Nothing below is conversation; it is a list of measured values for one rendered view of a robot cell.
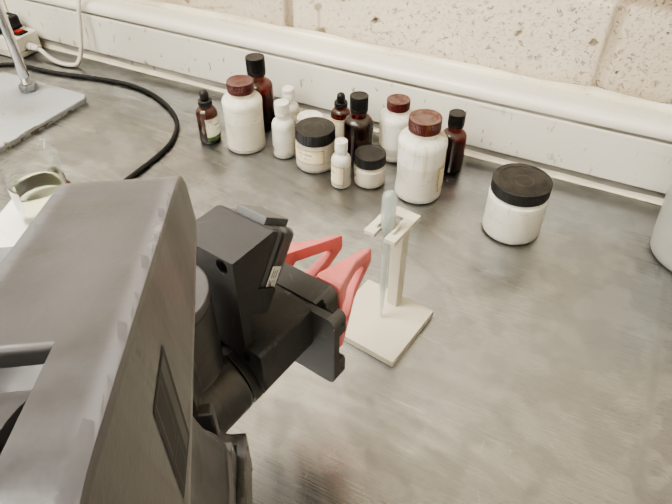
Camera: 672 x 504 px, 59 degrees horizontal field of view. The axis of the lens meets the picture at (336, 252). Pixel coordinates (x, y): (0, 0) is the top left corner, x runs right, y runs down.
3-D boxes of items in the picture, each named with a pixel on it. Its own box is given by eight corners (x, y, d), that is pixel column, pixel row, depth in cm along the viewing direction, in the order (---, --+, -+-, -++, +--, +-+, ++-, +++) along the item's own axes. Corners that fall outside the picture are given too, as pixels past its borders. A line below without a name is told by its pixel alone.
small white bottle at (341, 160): (342, 176, 79) (343, 132, 75) (354, 185, 78) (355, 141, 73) (327, 183, 78) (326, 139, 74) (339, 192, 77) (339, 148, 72)
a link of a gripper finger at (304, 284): (318, 198, 47) (238, 262, 41) (395, 231, 44) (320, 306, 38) (320, 260, 52) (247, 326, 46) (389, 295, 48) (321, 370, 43)
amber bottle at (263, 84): (280, 121, 90) (275, 52, 83) (269, 135, 87) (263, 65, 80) (253, 117, 91) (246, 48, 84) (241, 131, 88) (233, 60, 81)
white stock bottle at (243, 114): (273, 147, 85) (267, 82, 78) (238, 159, 82) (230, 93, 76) (254, 131, 88) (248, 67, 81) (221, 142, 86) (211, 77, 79)
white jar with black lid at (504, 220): (529, 253, 68) (544, 204, 63) (473, 234, 70) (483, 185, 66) (545, 221, 72) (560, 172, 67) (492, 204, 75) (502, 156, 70)
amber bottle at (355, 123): (360, 169, 80) (363, 105, 74) (338, 160, 82) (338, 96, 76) (377, 157, 83) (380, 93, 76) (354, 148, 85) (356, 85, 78)
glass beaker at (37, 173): (66, 239, 57) (37, 169, 52) (12, 235, 57) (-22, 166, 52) (91, 201, 61) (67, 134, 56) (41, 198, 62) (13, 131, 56)
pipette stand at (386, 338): (392, 367, 56) (402, 270, 47) (324, 330, 59) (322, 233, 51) (432, 316, 61) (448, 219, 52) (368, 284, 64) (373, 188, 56)
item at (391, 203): (383, 236, 52) (386, 195, 49) (390, 228, 53) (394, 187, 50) (389, 239, 52) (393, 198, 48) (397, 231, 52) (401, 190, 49)
